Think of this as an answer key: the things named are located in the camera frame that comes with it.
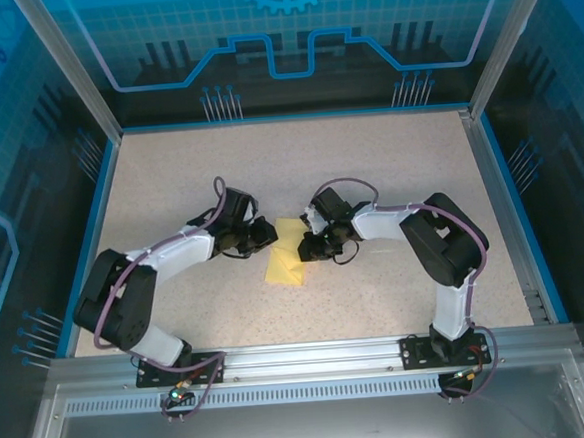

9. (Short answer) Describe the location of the aluminium frame post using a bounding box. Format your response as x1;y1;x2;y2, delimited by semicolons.
459;0;569;120
10;0;125;149

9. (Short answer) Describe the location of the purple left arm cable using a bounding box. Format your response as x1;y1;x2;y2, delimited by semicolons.
82;175;245;429

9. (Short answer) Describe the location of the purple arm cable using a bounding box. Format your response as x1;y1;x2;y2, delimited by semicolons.
308;167;505;411
82;175;245;429

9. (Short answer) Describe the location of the thin black camera cable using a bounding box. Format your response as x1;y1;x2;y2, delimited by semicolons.
331;238;361;267

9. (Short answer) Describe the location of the aluminium side rail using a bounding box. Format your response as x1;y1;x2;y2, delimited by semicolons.
457;103;556;331

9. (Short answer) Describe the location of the aluminium mounting rail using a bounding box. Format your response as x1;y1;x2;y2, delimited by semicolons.
45;321;582;397

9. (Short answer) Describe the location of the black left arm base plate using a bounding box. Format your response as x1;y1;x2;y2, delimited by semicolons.
133;350;229;390

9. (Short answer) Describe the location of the cable connector plug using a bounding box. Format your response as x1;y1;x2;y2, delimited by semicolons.
163;378;194;408
450;364;486;385

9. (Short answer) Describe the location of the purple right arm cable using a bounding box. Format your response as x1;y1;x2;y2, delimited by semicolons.
308;167;505;411

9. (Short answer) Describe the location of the yellow cloth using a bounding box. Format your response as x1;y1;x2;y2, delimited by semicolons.
260;215;312;288

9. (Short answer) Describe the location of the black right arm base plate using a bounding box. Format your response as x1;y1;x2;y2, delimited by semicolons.
398;330;490;372

